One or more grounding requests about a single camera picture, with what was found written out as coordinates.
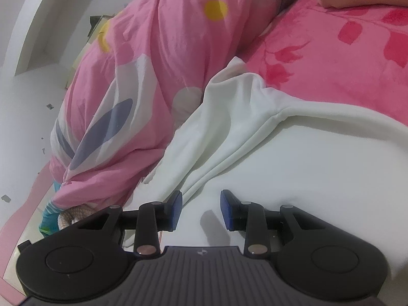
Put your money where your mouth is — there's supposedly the pink and white headboard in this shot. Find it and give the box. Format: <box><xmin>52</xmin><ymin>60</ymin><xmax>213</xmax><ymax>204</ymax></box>
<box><xmin>0</xmin><ymin>159</ymin><xmax>59</xmax><ymax>294</ymax></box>

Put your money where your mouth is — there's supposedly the white sweatshirt orange bear outline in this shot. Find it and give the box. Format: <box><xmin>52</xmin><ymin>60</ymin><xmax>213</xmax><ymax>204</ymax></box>
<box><xmin>123</xmin><ymin>56</ymin><xmax>408</xmax><ymax>281</ymax></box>

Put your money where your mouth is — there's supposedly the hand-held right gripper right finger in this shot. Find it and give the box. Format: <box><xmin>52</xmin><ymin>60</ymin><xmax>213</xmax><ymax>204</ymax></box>
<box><xmin>221</xmin><ymin>189</ymin><xmax>322</xmax><ymax>256</ymax></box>

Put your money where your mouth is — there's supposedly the teal striped cloth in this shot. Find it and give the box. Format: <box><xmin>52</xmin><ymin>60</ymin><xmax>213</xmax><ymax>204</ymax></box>
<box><xmin>38</xmin><ymin>178</ymin><xmax>64</xmax><ymax>234</ymax></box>

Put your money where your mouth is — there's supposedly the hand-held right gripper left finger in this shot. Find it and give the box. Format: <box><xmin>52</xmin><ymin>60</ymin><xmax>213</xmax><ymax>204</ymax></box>
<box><xmin>78</xmin><ymin>190</ymin><xmax>183</xmax><ymax>256</ymax></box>

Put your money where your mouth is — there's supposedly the pink leaf print bed sheet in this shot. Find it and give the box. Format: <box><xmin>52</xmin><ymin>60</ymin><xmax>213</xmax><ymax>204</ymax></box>
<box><xmin>245</xmin><ymin>0</ymin><xmax>408</xmax><ymax>128</ymax></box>

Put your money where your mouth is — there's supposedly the beige checked garment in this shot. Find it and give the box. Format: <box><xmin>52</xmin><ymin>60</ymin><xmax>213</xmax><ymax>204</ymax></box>
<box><xmin>59</xmin><ymin>205</ymin><xmax>96</xmax><ymax>230</ymax></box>

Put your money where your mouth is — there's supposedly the pink floral quilt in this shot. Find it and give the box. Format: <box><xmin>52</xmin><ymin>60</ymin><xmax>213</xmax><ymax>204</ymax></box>
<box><xmin>49</xmin><ymin>0</ymin><xmax>303</xmax><ymax>211</ymax></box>

